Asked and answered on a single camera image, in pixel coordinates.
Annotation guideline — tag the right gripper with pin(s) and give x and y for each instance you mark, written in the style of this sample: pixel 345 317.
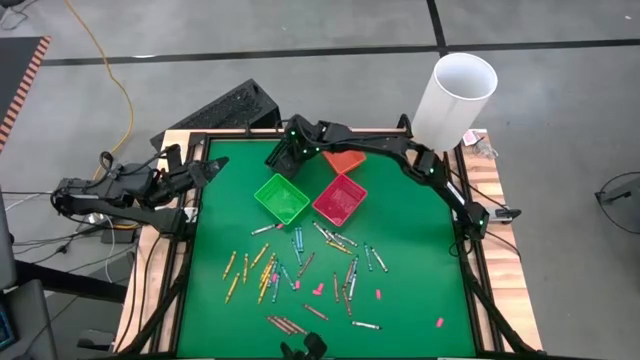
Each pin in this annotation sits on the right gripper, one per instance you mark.
pixel 300 137

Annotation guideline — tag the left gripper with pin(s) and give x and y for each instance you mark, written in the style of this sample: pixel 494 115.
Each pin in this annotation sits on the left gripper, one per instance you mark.
pixel 180 177

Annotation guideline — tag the pile of grey crayons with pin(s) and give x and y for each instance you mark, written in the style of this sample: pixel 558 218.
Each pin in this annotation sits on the pile of grey crayons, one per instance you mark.
pixel 262 229

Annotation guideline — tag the blue crayon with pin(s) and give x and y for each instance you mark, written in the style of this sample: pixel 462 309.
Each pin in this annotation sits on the blue crayon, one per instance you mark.
pixel 354 265
pixel 287 277
pixel 297 239
pixel 367 256
pixel 275 291
pixel 296 252
pixel 273 269
pixel 353 286
pixel 301 239

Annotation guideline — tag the yellow crayon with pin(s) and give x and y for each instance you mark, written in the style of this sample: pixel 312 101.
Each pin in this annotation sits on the yellow crayon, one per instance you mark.
pixel 245 268
pixel 262 292
pixel 259 255
pixel 266 274
pixel 229 265
pixel 270 262
pixel 232 288
pixel 339 246

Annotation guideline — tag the brown crayon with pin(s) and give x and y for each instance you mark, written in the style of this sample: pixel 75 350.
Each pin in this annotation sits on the brown crayon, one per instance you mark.
pixel 277 325
pixel 346 301
pixel 306 264
pixel 336 287
pixel 286 325
pixel 348 274
pixel 315 312
pixel 295 325

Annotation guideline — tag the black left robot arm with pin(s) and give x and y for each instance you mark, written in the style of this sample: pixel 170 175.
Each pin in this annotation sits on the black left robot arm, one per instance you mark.
pixel 100 200

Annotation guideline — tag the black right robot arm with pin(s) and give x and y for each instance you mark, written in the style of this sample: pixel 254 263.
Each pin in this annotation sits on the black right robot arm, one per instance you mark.
pixel 400 145

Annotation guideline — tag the black plastic basket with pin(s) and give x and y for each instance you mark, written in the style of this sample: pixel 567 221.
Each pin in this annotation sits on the black plastic basket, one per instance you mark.
pixel 274 164

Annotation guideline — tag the green plastic basket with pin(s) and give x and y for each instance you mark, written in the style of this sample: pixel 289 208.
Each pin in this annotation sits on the green plastic basket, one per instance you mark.
pixel 282 200

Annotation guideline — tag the orange plastic basket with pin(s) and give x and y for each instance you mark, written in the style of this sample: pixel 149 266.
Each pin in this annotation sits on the orange plastic basket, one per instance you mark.
pixel 345 161

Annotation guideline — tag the red plastic basket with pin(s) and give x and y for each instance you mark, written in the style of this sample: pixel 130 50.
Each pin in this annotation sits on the red plastic basket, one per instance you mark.
pixel 340 200

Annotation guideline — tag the green table mat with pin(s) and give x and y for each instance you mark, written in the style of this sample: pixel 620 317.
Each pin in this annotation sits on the green table mat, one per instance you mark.
pixel 425 260

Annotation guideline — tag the white shade wooden lamp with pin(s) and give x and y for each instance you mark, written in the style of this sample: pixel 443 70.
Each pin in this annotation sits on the white shade wooden lamp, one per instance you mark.
pixel 452 100

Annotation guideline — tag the black floor beam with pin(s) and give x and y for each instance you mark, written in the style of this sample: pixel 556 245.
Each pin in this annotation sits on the black floor beam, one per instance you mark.
pixel 70 282

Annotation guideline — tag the pinkish paper packet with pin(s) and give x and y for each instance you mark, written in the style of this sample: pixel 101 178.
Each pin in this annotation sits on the pinkish paper packet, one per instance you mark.
pixel 471 137

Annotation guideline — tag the clear plastic wrapper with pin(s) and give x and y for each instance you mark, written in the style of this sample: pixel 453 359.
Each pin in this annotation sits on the clear plastic wrapper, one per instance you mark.
pixel 484 149

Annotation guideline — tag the black furniture foot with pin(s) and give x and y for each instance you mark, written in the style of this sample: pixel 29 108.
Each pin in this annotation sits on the black furniture foot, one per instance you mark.
pixel 95 341

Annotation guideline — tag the gray upright panel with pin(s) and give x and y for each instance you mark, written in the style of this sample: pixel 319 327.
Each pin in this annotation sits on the gray upright panel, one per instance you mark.
pixel 6 240

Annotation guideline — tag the black mat orange striped edge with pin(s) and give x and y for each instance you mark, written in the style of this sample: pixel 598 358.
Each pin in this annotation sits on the black mat orange striped edge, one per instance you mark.
pixel 15 70

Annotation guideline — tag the gray adapter box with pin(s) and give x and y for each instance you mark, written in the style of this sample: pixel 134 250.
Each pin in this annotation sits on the gray adapter box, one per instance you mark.
pixel 502 214

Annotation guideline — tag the small lit screen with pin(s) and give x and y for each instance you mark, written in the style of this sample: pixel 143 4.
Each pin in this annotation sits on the small lit screen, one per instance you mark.
pixel 5 325

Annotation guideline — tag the black table frame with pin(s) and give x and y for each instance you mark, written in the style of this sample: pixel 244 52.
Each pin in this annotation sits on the black table frame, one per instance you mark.
pixel 235 135

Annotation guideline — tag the black frame bracket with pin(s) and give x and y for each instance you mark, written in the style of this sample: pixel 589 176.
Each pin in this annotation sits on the black frame bracket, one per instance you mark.
pixel 404 125

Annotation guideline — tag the black diagonal frame strut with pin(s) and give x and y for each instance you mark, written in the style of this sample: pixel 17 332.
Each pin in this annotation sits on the black diagonal frame strut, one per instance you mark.
pixel 160 310
pixel 492 310

